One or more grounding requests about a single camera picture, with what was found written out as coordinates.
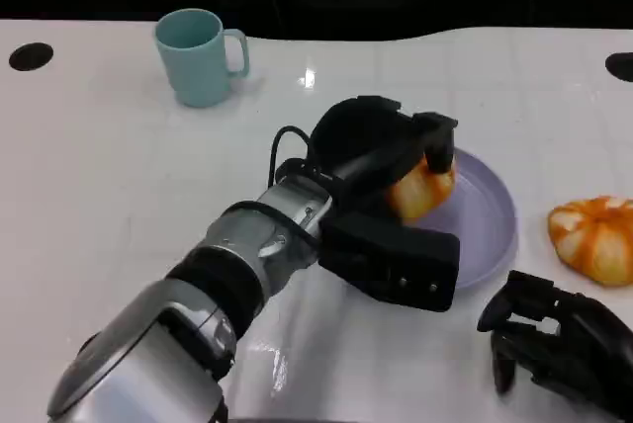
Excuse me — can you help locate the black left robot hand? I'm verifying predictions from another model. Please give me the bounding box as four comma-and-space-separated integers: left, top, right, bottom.
307, 94, 459, 222

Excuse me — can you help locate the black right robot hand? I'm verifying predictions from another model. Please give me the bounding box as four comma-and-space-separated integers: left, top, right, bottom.
476, 269, 633, 423

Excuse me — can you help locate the orange white toy bread roll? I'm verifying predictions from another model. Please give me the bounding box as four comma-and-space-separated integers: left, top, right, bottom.
547, 195, 633, 288
387, 156, 457, 224

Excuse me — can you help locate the lilac plate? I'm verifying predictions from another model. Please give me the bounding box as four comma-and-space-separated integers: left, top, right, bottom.
403, 147, 519, 292

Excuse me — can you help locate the pale green mug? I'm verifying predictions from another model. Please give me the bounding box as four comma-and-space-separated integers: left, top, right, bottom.
153, 8, 250, 109

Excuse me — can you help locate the black round table grommet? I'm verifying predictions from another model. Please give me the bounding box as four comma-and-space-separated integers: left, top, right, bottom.
604, 51, 633, 82
8, 42, 54, 72

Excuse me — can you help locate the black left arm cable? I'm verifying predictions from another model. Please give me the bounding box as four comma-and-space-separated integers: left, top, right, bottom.
268, 126, 322, 192

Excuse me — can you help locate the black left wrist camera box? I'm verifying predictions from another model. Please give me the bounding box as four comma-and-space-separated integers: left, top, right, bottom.
316, 211, 462, 314

